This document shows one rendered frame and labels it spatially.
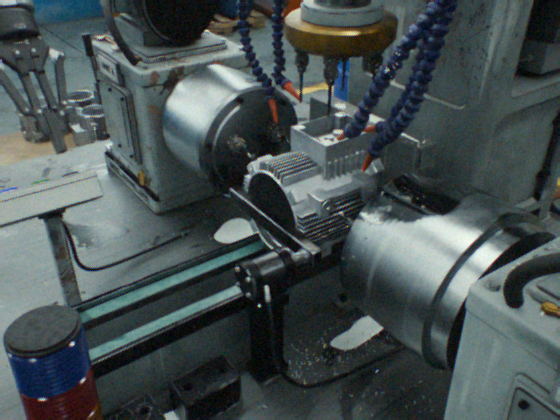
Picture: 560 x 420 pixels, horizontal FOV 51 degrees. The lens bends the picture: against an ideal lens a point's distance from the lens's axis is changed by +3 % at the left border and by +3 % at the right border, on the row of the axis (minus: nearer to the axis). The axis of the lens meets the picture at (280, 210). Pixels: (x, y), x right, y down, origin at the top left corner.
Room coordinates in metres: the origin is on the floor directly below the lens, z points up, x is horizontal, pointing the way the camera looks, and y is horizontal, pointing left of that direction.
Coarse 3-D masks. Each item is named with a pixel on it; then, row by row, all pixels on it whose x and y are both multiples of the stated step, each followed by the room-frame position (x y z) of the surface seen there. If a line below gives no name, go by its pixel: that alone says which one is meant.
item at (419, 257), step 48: (384, 192) 0.71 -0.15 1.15; (432, 192) 0.69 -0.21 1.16; (480, 192) 0.70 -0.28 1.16; (384, 240) 0.64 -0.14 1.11; (432, 240) 0.61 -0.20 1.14; (480, 240) 0.59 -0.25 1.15; (528, 240) 0.60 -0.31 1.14; (384, 288) 0.61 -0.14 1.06; (432, 288) 0.56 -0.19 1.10; (432, 336) 0.55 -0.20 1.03
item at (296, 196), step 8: (256, 160) 0.93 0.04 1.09; (376, 160) 0.93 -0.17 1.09; (248, 168) 0.93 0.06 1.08; (256, 168) 0.91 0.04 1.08; (368, 168) 0.93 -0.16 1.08; (376, 168) 0.92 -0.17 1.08; (288, 192) 0.83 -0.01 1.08; (296, 192) 0.82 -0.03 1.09; (296, 200) 0.81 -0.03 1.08; (304, 200) 0.82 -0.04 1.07
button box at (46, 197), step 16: (80, 176) 0.89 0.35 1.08; (96, 176) 0.90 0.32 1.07; (16, 192) 0.83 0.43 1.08; (32, 192) 0.84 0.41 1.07; (48, 192) 0.85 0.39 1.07; (64, 192) 0.86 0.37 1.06; (80, 192) 0.87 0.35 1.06; (96, 192) 0.88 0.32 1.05; (0, 208) 0.81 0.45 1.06; (16, 208) 0.82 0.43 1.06; (32, 208) 0.82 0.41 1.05; (48, 208) 0.83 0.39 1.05; (0, 224) 0.79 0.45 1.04
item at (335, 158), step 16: (304, 128) 0.95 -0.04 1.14; (320, 128) 0.99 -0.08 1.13; (336, 128) 1.01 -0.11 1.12; (304, 144) 0.92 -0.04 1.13; (320, 144) 0.89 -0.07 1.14; (336, 144) 0.89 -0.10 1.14; (352, 144) 0.91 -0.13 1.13; (368, 144) 0.93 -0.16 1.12; (320, 160) 0.89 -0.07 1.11; (336, 160) 0.89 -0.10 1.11; (352, 160) 0.91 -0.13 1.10
